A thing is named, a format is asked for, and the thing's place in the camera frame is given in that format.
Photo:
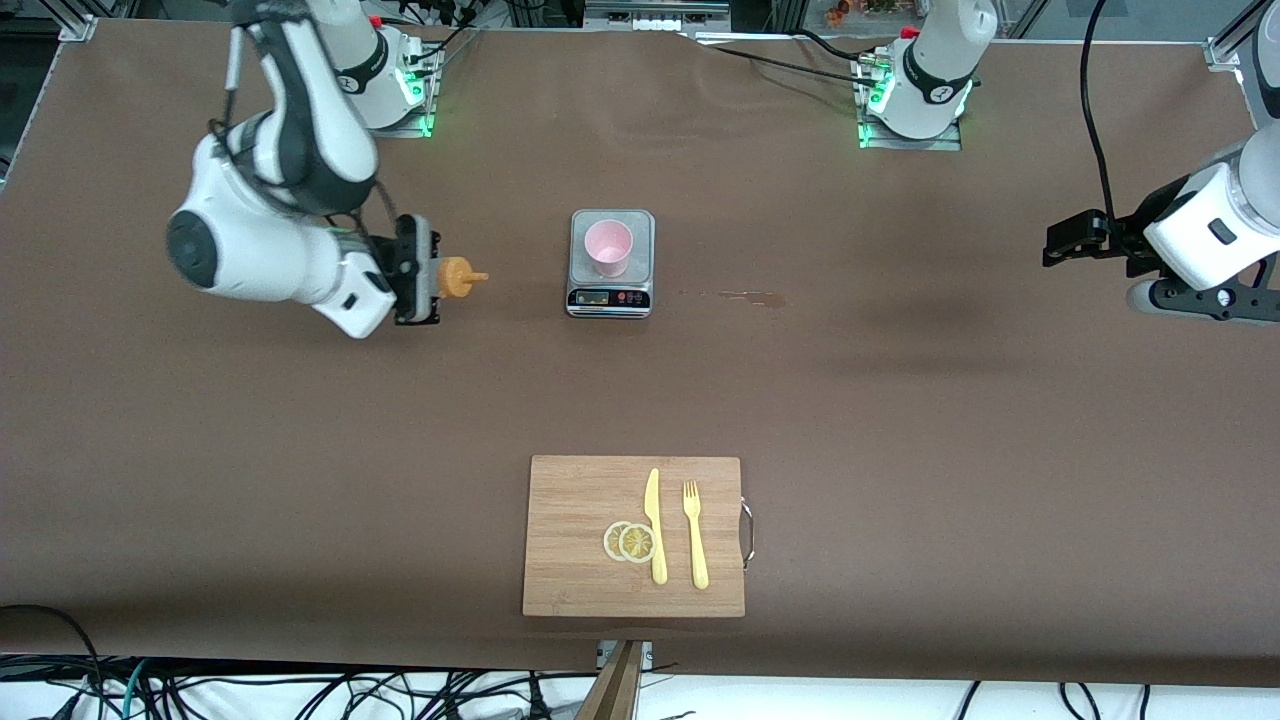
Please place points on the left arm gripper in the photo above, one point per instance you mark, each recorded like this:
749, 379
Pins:
1124, 240

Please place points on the wooden post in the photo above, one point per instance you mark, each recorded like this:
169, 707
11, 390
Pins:
615, 690

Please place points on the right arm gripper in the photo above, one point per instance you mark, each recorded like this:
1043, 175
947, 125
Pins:
408, 268

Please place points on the small metal bracket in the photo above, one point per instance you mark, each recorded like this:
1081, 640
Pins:
646, 652

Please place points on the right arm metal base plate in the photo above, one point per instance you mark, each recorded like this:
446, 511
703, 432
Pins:
420, 125

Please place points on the yellow plastic knife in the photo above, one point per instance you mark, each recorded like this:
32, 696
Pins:
655, 520

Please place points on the bamboo cutting board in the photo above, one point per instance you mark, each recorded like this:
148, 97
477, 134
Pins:
580, 500

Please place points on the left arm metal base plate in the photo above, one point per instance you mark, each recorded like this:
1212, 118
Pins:
950, 143

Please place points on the brown table cover sheet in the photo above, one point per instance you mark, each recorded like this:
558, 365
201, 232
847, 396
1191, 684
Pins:
900, 500

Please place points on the white power strip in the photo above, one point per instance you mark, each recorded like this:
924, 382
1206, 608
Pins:
655, 15

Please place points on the pink plastic cup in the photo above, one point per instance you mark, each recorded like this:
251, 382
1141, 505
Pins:
608, 250

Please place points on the lemon slice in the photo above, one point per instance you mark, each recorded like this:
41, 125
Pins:
610, 542
637, 543

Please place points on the aluminium frame profile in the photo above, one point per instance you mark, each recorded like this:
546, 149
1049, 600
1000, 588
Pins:
78, 25
1225, 50

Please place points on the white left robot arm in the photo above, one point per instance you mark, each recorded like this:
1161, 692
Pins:
935, 70

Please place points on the yellow plastic fork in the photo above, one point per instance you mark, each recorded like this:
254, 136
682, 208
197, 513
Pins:
696, 540

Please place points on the translucent sauce bottle orange cap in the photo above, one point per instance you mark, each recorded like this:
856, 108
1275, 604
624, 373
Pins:
455, 277

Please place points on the silver digital kitchen scale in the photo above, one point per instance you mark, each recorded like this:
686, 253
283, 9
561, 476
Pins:
611, 295

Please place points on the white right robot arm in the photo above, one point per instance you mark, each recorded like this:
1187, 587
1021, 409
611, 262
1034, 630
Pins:
250, 250

